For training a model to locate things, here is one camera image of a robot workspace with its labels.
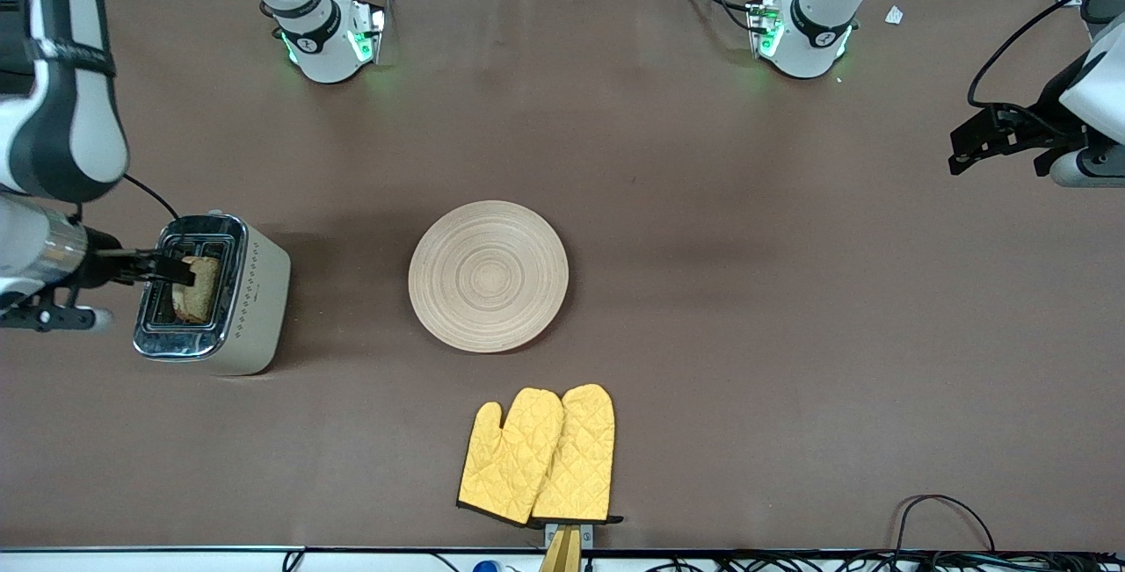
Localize wooden stick with metal bracket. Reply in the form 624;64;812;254
538;523;595;572

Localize brown toast slice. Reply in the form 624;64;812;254
171;256;221;325

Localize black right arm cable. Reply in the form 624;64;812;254
121;172;183;223

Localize black and red cable loop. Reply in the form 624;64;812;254
891;494;999;555

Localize round wooden plate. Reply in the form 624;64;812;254
408;200;570;354

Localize yellow quilted oven mitt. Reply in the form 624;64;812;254
530;383;625;526
456;388;565;527

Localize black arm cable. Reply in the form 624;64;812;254
967;0;1084;129
121;172;183;223

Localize cream and chrome toaster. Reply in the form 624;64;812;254
132;214;293;377

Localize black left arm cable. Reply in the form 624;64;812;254
967;0;1084;129

